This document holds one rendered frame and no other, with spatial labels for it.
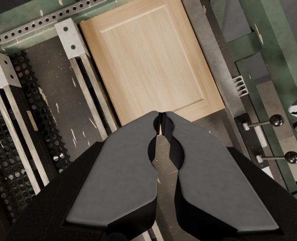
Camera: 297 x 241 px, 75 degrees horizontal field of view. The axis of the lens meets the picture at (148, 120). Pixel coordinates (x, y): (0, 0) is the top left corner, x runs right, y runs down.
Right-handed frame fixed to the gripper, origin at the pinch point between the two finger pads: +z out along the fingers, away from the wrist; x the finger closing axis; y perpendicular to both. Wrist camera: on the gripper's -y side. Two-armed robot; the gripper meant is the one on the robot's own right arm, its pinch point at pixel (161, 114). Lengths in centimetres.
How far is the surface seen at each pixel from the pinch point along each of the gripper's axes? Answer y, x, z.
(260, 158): 37, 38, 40
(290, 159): 31, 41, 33
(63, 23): 0, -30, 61
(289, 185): 53, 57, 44
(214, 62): 10, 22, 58
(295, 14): -5, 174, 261
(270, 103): 118, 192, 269
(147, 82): 18, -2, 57
